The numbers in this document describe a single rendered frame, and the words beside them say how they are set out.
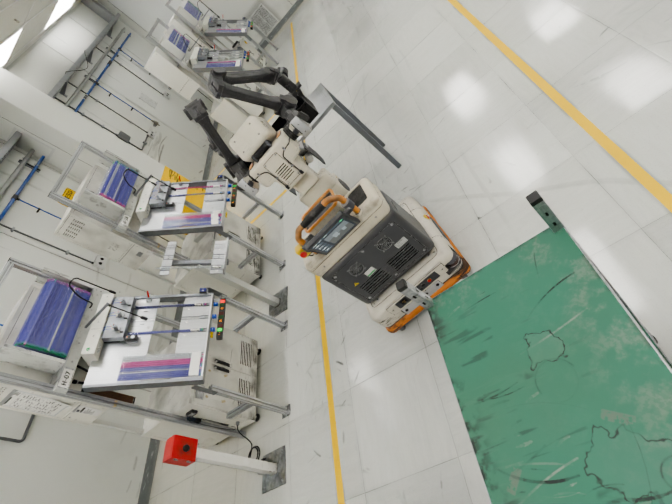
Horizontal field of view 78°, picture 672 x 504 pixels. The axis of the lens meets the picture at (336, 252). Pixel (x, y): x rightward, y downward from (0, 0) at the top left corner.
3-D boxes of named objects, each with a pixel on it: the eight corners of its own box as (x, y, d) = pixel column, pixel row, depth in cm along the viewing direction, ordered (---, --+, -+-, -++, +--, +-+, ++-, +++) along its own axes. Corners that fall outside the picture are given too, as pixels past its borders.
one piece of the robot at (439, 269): (449, 270, 227) (441, 263, 222) (395, 316, 240) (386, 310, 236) (448, 267, 229) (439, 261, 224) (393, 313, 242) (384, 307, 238)
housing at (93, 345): (120, 305, 302) (114, 293, 292) (101, 365, 268) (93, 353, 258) (109, 305, 301) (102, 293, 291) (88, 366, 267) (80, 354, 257)
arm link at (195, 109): (187, 115, 200) (204, 104, 202) (180, 106, 210) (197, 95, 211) (235, 181, 233) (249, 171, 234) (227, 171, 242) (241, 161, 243)
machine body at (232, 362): (263, 342, 361) (201, 317, 326) (262, 422, 312) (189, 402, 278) (220, 373, 390) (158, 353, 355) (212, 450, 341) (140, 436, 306)
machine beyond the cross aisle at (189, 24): (280, 45, 799) (192, -38, 692) (280, 61, 742) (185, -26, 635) (237, 95, 860) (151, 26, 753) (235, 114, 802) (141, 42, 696)
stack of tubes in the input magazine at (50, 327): (92, 292, 287) (50, 276, 272) (66, 356, 251) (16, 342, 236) (84, 301, 292) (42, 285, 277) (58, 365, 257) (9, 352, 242)
